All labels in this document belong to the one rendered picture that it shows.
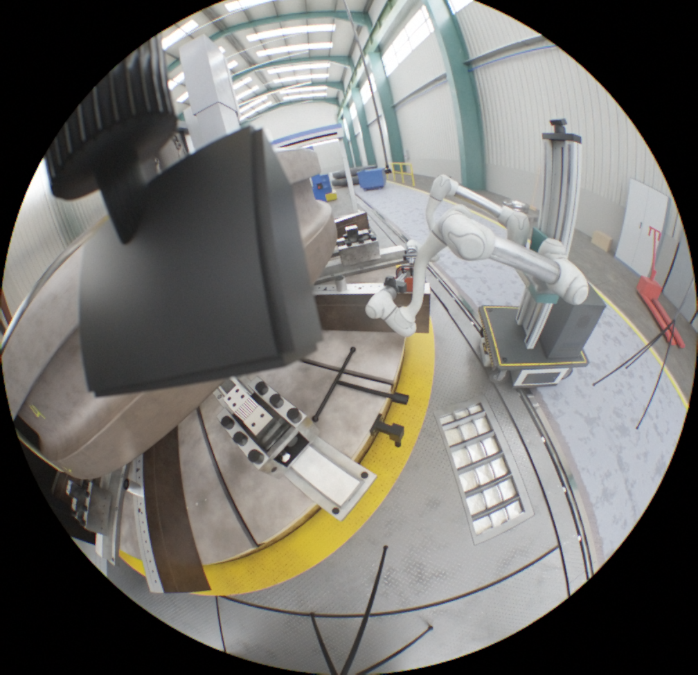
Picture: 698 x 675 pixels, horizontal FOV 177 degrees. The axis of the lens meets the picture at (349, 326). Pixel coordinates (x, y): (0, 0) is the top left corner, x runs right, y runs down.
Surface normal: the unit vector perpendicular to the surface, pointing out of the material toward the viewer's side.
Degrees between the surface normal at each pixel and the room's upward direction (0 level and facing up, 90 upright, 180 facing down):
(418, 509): 0
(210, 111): 90
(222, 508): 0
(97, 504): 90
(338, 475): 0
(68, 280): 90
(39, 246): 90
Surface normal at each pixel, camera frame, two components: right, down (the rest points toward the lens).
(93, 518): 0.97, -0.24
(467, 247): -0.25, 0.66
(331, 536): -0.20, -0.73
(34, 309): 0.66, 0.40
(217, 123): 0.11, 0.64
